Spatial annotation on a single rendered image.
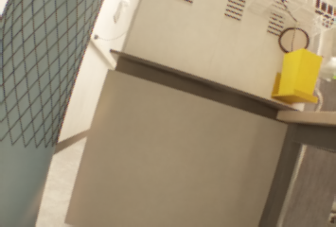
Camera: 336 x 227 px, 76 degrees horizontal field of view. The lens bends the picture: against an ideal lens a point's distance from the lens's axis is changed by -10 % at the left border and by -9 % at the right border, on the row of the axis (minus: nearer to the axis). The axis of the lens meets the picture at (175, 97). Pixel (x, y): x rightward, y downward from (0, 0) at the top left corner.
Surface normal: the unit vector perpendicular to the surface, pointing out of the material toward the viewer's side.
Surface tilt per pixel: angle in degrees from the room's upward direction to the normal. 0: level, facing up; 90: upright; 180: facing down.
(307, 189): 90
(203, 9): 90
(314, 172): 90
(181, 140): 90
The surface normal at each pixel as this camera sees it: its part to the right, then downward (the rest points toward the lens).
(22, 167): 0.74, 0.17
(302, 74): 0.14, 0.03
